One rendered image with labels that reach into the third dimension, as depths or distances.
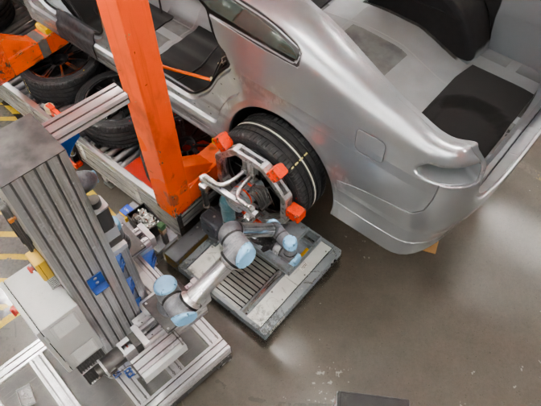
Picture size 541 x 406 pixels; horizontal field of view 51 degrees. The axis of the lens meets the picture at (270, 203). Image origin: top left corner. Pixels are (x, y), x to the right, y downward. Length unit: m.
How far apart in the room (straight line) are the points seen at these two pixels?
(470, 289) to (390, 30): 1.85
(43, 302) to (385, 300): 2.23
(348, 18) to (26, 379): 3.12
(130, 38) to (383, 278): 2.36
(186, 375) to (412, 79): 2.34
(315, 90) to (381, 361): 1.83
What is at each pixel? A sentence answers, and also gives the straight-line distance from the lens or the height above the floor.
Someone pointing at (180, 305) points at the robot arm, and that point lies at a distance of 2.75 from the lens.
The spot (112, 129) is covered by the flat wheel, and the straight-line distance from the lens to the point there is 4.31.
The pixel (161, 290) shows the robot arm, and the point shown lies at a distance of 2.81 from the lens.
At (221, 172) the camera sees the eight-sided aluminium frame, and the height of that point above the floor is 0.82.
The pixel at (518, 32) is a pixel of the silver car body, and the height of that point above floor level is 1.11.
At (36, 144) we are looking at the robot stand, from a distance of 2.15.
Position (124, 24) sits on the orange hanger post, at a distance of 2.63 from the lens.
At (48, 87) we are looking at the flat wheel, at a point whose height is 0.48.
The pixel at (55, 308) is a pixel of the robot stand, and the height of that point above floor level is 1.23.
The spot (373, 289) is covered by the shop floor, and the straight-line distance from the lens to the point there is 3.99.
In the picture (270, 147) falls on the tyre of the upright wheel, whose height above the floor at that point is 1.17.
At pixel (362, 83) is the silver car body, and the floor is 1.73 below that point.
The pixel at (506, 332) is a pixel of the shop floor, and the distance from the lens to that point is 4.08.
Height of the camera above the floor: 3.50
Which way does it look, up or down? 54 degrees down
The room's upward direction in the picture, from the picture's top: 1 degrees counter-clockwise
